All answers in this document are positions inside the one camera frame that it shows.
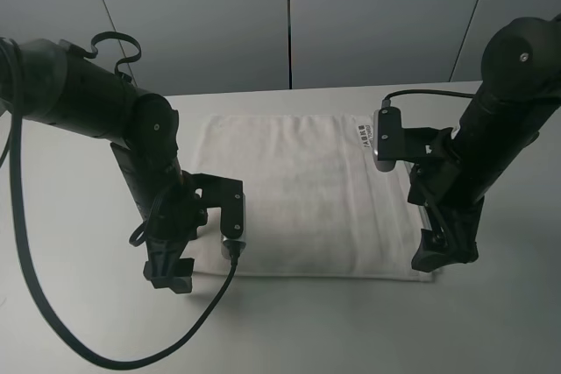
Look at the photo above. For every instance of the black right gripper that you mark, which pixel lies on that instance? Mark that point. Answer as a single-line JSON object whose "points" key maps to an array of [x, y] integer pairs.
{"points": [[454, 220]]}

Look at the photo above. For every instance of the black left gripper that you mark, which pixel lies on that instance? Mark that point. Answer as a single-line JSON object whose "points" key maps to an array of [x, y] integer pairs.
{"points": [[171, 212]]}

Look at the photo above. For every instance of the white towel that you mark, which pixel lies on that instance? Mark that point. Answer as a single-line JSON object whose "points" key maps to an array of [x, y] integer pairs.
{"points": [[315, 203]]}

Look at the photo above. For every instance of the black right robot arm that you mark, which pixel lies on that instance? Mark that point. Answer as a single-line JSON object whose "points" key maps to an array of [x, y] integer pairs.
{"points": [[520, 91]]}

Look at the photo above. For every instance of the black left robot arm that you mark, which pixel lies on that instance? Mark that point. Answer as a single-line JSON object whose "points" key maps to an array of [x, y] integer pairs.
{"points": [[58, 85]]}

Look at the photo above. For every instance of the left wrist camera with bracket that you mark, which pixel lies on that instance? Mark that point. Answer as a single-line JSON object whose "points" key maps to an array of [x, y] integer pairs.
{"points": [[228, 196]]}

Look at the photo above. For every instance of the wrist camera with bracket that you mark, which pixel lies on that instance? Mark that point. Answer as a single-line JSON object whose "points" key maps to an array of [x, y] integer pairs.
{"points": [[392, 142], [228, 196]]}

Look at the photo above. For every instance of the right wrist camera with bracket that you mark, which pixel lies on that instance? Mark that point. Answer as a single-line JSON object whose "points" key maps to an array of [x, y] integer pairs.
{"points": [[392, 142]]}

